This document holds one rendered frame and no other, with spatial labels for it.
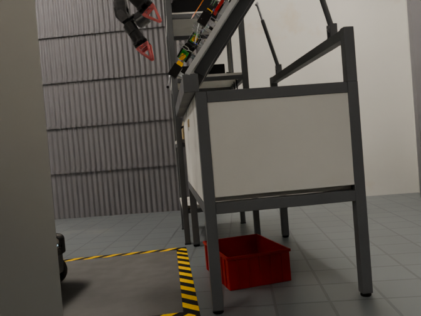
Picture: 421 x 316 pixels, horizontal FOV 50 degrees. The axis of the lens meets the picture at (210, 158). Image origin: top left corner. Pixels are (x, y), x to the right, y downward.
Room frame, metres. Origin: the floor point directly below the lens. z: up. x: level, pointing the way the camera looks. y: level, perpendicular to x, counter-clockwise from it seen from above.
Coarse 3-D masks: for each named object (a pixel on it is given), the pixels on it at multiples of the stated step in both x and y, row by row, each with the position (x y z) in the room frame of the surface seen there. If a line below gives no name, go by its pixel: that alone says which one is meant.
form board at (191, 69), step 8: (232, 0) 1.62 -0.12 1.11; (232, 8) 1.65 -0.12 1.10; (224, 16) 1.61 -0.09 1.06; (216, 24) 1.61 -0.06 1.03; (216, 32) 1.61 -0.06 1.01; (208, 40) 1.61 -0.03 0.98; (200, 48) 1.60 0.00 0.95; (208, 48) 1.73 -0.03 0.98; (200, 56) 1.60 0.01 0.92; (192, 64) 1.60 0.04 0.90; (192, 72) 1.69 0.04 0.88
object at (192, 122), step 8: (192, 104) 1.80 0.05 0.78; (192, 112) 1.84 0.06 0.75; (192, 120) 1.88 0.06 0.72; (192, 128) 1.92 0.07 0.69; (192, 136) 1.97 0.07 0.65; (192, 144) 2.02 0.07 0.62; (192, 152) 2.07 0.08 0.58; (192, 160) 2.12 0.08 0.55; (192, 168) 2.17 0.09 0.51; (200, 176) 1.68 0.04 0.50; (200, 184) 1.71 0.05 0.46; (200, 192) 1.75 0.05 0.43
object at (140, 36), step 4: (132, 32) 2.14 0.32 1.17; (136, 32) 2.14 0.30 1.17; (140, 32) 2.16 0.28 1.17; (132, 36) 2.15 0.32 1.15; (136, 36) 2.14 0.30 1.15; (140, 36) 2.15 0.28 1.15; (144, 36) 2.12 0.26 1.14; (132, 40) 2.16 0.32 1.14; (136, 40) 2.14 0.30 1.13; (140, 40) 2.13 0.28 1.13; (144, 40) 2.14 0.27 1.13; (136, 44) 2.12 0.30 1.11
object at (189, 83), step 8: (184, 80) 1.60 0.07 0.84; (192, 80) 1.60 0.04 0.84; (184, 88) 1.60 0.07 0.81; (192, 88) 1.60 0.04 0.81; (184, 96) 1.70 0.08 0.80; (192, 96) 1.73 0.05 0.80; (176, 104) 2.54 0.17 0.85; (184, 104) 2.02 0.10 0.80; (176, 112) 2.66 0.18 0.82; (184, 112) 2.48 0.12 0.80
